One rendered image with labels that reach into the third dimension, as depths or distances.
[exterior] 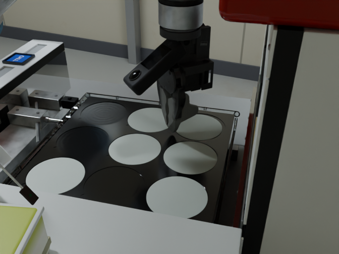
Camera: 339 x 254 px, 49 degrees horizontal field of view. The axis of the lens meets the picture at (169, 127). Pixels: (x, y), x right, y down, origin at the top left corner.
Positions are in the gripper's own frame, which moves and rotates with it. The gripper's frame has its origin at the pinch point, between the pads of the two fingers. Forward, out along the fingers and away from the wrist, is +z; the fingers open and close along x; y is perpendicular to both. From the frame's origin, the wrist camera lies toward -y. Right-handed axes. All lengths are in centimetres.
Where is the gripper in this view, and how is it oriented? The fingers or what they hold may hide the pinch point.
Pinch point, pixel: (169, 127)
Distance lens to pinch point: 74.6
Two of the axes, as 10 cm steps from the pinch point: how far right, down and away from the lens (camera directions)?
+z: 0.0, 8.4, 5.5
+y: 8.9, -2.5, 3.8
